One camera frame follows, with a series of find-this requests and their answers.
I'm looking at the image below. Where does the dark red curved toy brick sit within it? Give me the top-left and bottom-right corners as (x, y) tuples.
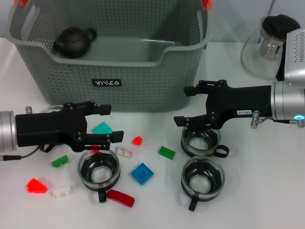
(106, 189), (136, 208)

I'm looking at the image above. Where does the red sloped toy brick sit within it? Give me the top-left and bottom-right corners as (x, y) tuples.
(26, 177), (49, 194)

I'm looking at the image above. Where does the white toy brick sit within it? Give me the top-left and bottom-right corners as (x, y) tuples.
(51, 185), (73, 198)
(115, 146), (135, 159)

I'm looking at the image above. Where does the green flat toy brick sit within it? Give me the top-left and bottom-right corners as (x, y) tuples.
(158, 146), (177, 162)

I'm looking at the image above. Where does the grey perforated plastic storage basket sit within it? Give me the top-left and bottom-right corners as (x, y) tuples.
(5, 0), (214, 113)

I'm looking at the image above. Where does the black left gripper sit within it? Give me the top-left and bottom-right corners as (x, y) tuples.
(14, 100), (124, 153)

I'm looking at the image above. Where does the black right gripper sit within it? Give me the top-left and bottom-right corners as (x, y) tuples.
(173, 80), (274, 131)

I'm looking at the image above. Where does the blue square toy brick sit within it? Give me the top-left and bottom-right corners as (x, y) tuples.
(130, 162), (155, 186)

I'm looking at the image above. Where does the right gripper signal cable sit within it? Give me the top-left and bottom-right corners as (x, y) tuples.
(250, 109), (300, 129)

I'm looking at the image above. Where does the glass teacup black sleeve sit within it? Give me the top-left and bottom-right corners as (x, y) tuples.
(180, 125), (231, 159)
(180, 156), (226, 212)
(39, 104), (66, 153)
(77, 149), (122, 204)

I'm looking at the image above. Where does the right wrist camera housing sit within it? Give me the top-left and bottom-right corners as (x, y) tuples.
(275, 28), (305, 83)

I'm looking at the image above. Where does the gripper signal cable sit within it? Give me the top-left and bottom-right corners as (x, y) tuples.
(250, 109), (300, 129)
(0, 106), (40, 162)

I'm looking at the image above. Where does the green notched toy brick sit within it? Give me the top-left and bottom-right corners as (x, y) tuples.
(51, 155), (70, 169)

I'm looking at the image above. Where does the teal square toy brick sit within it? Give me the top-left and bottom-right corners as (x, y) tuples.
(92, 121), (114, 135)

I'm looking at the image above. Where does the glass teapot black lid handle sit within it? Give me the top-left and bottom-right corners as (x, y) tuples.
(240, 14), (302, 81)

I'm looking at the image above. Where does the left gripper signal cable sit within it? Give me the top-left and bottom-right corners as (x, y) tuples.
(0, 106), (40, 162)

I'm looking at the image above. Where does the black clay teapot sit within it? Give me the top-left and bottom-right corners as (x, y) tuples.
(52, 27), (98, 59)

